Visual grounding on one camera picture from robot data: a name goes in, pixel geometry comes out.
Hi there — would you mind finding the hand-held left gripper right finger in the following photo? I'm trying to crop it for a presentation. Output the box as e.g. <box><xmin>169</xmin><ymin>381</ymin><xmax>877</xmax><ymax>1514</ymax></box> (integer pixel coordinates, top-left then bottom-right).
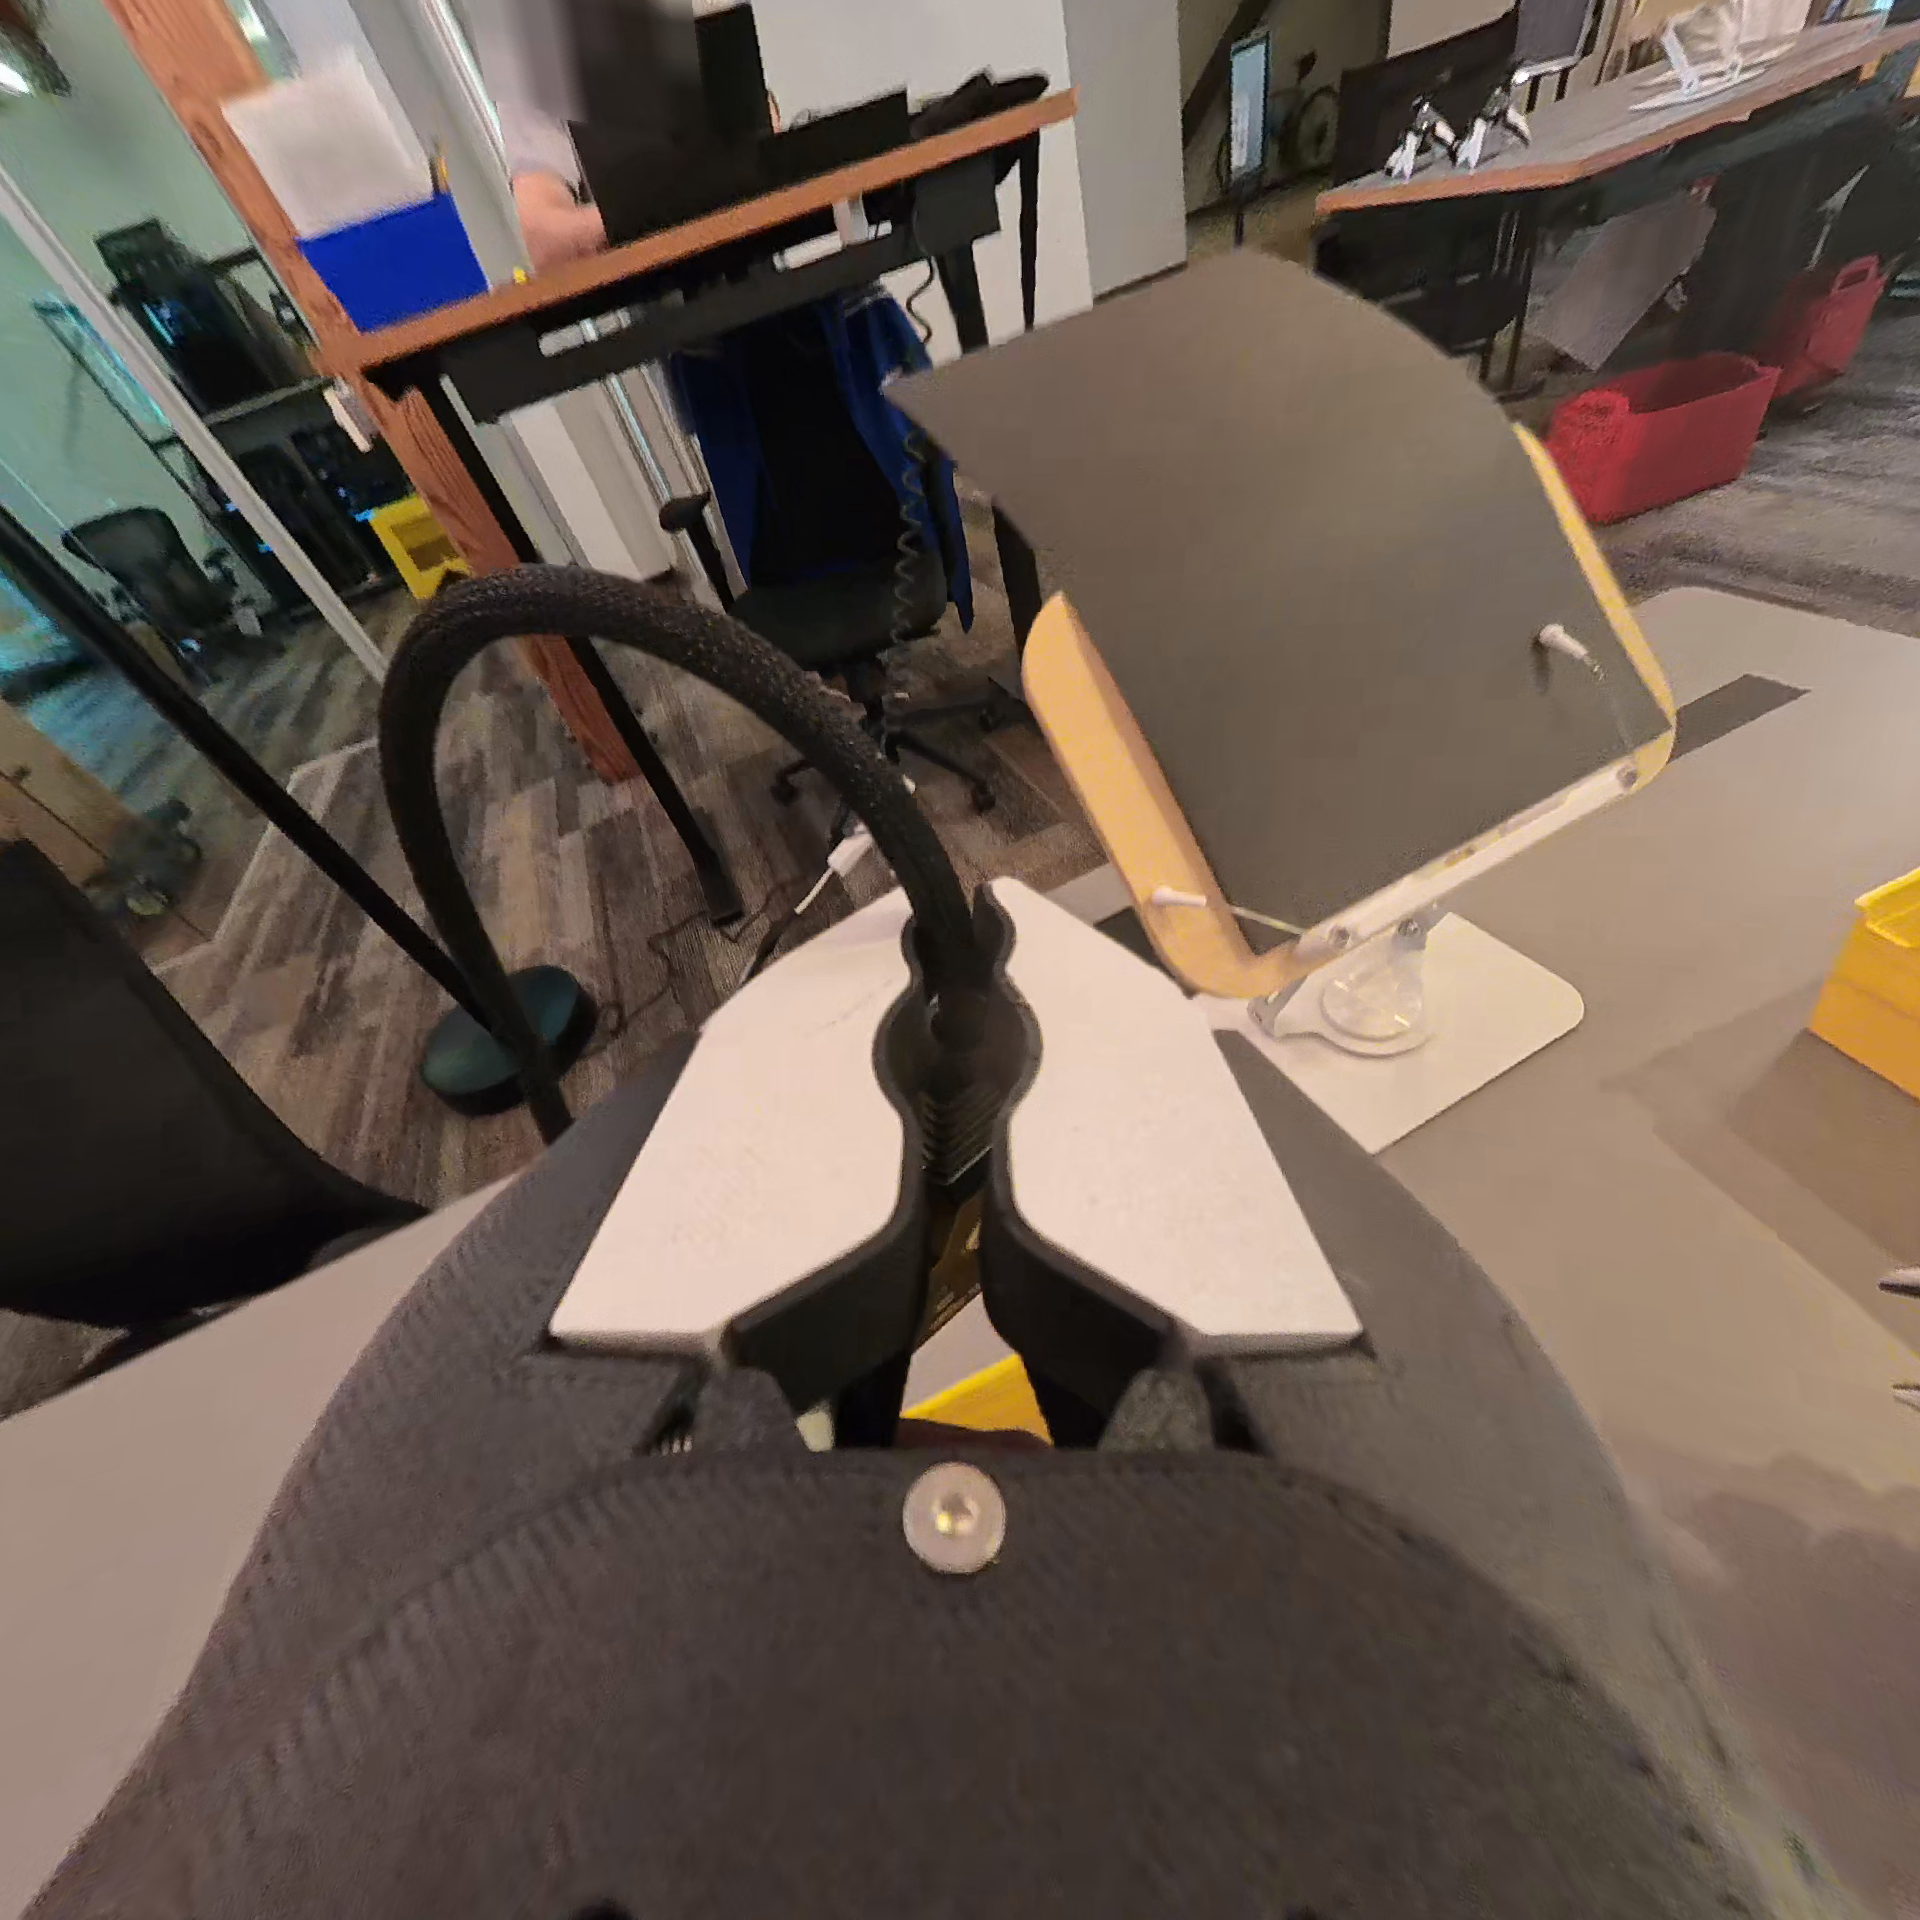
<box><xmin>960</xmin><ymin>877</ymin><xmax>1367</xmax><ymax>1450</ymax></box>

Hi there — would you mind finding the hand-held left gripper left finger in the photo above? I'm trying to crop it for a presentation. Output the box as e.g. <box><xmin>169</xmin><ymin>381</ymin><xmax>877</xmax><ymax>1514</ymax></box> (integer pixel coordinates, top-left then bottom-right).
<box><xmin>546</xmin><ymin>896</ymin><xmax>984</xmax><ymax>1420</ymax></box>

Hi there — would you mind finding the yellow plastic bin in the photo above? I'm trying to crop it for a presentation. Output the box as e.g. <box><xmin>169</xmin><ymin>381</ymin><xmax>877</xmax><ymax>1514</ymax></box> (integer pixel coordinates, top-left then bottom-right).
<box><xmin>1808</xmin><ymin>867</ymin><xmax>1920</xmax><ymax>1104</ymax></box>
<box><xmin>900</xmin><ymin>1352</ymin><xmax>1052</xmax><ymax>1443</ymax></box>

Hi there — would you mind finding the round dark floor base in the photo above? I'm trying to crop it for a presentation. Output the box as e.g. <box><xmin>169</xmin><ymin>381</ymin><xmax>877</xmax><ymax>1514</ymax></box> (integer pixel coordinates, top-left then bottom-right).
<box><xmin>420</xmin><ymin>964</ymin><xmax>601</xmax><ymax>1116</ymax></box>

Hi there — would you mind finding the black office chair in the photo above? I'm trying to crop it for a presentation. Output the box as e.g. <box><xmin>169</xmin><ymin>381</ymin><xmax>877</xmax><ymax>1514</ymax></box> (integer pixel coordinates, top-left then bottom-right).
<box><xmin>660</xmin><ymin>292</ymin><xmax>1002</xmax><ymax>819</ymax></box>

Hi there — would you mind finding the thin black pole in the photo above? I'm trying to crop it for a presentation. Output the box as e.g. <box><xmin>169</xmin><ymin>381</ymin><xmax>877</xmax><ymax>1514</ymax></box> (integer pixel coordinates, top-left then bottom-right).
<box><xmin>0</xmin><ymin>502</ymin><xmax>578</xmax><ymax>1150</ymax></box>

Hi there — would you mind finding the wooden board stand white base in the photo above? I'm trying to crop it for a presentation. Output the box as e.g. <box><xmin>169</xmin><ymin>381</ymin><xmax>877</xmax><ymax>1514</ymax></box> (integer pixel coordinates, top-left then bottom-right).
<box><xmin>885</xmin><ymin>246</ymin><xmax>1680</xmax><ymax>1157</ymax></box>

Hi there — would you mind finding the dark chair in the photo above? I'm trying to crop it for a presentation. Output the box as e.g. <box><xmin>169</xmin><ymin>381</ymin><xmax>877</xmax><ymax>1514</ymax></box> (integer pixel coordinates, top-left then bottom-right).
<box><xmin>0</xmin><ymin>836</ymin><xmax>430</xmax><ymax>1328</ymax></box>

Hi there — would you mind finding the small yellow floor bin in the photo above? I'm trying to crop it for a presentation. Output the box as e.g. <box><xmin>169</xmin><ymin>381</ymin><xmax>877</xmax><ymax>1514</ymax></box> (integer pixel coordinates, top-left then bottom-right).
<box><xmin>364</xmin><ymin>492</ymin><xmax>471</xmax><ymax>602</ymax></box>

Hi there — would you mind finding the blue jacket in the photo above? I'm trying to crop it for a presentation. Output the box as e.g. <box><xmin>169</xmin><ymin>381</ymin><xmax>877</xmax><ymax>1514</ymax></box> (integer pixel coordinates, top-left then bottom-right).
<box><xmin>668</xmin><ymin>286</ymin><xmax>975</xmax><ymax>632</ymax></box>

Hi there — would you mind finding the black mesh chair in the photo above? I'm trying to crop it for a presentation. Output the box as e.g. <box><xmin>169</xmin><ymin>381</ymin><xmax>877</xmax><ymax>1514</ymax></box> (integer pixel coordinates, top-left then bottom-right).
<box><xmin>63</xmin><ymin>508</ymin><xmax>255</xmax><ymax>663</ymax></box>

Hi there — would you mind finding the low red basket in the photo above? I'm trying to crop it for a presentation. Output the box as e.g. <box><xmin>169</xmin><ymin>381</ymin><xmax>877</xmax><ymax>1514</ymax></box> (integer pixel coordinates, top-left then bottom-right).
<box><xmin>1542</xmin><ymin>349</ymin><xmax>1784</xmax><ymax>528</ymax></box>

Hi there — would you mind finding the blue storage box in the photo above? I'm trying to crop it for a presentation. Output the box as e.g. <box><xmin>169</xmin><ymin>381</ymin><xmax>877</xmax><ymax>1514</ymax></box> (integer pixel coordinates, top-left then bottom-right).
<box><xmin>296</xmin><ymin>191</ymin><xmax>493</xmax><ymax>336</ymax></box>

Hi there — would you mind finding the black monitor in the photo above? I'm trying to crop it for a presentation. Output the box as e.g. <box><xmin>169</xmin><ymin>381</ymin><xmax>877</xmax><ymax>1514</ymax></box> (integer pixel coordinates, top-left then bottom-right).
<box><xmin>567</xmin><ymin>82</ymin><xmax>917</xmax><ymax>250</ymax></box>

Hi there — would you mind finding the grey hanging board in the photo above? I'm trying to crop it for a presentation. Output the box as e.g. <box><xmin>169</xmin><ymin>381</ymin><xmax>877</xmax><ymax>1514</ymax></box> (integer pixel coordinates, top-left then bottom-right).
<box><xmin>1528</xmin><ymin>187</ymin><xmax>1718</xmax><ymax>367</ymax></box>

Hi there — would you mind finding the small standing display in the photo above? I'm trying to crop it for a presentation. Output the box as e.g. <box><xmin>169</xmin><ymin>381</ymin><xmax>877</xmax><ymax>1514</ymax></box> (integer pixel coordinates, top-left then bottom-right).
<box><xmin>1223</xmin><ymin>29</ymin><xmax>1277</xmax><ymax>197</ymax></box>

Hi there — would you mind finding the white foam block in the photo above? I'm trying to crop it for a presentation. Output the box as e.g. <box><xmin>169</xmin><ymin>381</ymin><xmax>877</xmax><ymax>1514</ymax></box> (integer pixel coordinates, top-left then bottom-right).
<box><xmin>221</xmin><ymin>52</ymin><xmax>436</xmax><ymax>234</ymax></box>

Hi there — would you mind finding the brown top black frame desk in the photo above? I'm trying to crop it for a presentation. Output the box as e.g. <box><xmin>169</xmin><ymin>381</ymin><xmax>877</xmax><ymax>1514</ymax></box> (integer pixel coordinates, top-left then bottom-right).
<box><xmin>306</xmin><ymin>87</ymin><xmax>1081</xmax><ymax>924</ymax></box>

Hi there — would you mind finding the red basket with handle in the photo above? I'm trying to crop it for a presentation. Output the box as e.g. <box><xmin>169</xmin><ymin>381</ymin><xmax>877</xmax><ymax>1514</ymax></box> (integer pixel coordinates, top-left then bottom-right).
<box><xmin>1750</xmin><ymin>252</ymin><xmax>1894</xmax><ymax>405</ymax></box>

